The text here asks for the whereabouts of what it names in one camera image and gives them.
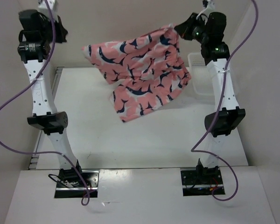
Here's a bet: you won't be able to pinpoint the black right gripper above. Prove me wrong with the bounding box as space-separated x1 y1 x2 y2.
174 12 209 44

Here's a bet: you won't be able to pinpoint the pink shark print shorts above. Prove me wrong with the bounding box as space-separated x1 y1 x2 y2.
82 24 191 123

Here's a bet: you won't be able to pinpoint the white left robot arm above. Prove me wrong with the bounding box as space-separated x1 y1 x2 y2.
18 9 84 187

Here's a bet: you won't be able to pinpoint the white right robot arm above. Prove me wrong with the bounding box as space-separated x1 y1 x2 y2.
175 12 247 188

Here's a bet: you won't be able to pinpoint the white plastic mesh basket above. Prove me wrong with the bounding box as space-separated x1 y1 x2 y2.
188 52 238 105

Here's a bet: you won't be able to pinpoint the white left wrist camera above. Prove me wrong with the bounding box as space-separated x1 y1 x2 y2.
38 0 58 11

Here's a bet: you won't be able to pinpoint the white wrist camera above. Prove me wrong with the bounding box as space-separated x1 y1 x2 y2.
38 0 58 11
197 0 215 17

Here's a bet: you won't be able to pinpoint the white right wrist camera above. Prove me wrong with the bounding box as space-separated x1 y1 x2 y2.
197 0 215 17

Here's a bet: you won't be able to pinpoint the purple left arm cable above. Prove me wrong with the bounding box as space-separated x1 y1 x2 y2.
0 0 96 206

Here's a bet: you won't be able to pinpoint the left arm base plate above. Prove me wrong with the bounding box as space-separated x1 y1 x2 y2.
48 170 99 199

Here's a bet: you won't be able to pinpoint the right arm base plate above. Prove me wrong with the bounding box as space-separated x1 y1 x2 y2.
180 169 225 196

